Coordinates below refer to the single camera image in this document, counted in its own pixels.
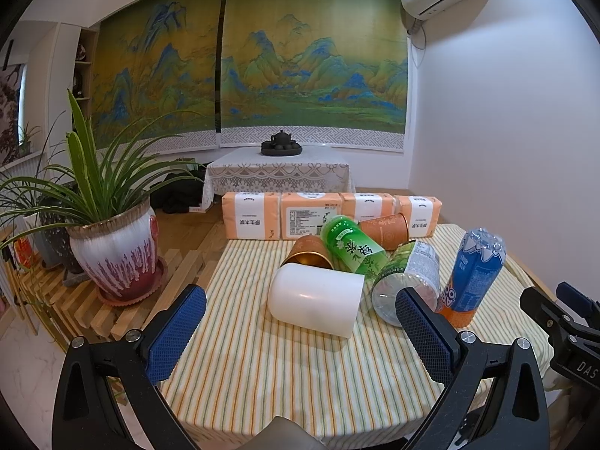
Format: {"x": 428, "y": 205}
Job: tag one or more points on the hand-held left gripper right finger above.
{"x": 426, "y": 342}

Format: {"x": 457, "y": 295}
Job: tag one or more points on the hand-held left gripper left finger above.
{"x": 178, "y": 333}

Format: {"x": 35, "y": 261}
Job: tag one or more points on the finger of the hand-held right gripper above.
{"x": 575, "y": 297}
{"x": 539, "y": 304}

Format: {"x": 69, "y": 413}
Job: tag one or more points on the white plastic cup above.
{"x": 314, "y": 297}

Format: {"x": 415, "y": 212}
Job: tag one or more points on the orange paper cup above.
{"x": 386, "y": 232}

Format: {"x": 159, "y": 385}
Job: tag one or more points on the pink plant saucer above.
{"x": 140, "y": 298}

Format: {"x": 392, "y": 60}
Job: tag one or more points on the blue and orange drink bottle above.
{"x": 473, "y": 276}

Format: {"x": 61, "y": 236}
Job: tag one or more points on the clear plastic water bottle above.
{"x": 408, "y": 272}

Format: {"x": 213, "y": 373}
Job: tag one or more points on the striped tablecloth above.
{"x": 262, "y": 375}

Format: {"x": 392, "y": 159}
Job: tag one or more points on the wooden slat rack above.
{"x": 84, "y": 314}

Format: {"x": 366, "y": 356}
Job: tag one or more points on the green plant in ceramic pot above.
{"x": 117, "y": 248}

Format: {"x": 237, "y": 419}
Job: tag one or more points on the green tea bottle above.
{"x": 354, "y": 246}

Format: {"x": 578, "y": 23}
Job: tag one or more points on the orange tissue pack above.
{"x": 304, "y": 215}
{"x": 368, "y": 206}
{"x": 422, "y": 215}
{"x": 251, "y": 215}

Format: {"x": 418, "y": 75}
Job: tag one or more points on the black cloth bag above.
{"x": 180, "y": 192}

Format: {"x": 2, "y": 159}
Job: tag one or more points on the gold metal tin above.
{"x": 309, "y": 249}

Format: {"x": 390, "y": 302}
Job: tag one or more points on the plant in dark pot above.
{"x": 56, "y": 239}

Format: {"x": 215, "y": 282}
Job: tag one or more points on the red packet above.
{"x": 24, "y": 252}

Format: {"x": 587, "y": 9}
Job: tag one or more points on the white lace tablecloth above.
{"x": 281, "y": 171}

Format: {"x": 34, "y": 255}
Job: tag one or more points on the dark tea tray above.
{"x": 282, "y": 151}

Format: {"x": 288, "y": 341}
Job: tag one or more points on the dark teapot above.
{"x": 281, "y": 139}

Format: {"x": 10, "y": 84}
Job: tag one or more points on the small windowsill plant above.
{"x": 28, "y": 138}

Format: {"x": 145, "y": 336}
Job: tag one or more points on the landscape painting blind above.
{"x": 309, "y": 65}
{"x": 154, "y": 65}

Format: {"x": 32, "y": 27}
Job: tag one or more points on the air conditioner pipe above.
{"x": 420, "y": 37}

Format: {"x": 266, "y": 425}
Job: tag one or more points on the wooden wall shelf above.
{"x": 84, "y": 75}

